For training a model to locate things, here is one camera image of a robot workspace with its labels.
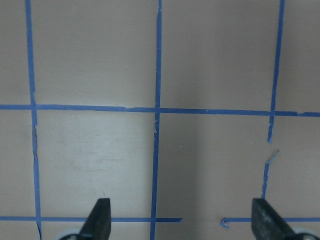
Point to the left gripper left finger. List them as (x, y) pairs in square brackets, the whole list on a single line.
[(98, 224)]

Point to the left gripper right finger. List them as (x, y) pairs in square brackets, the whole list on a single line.
[(266, 223)]

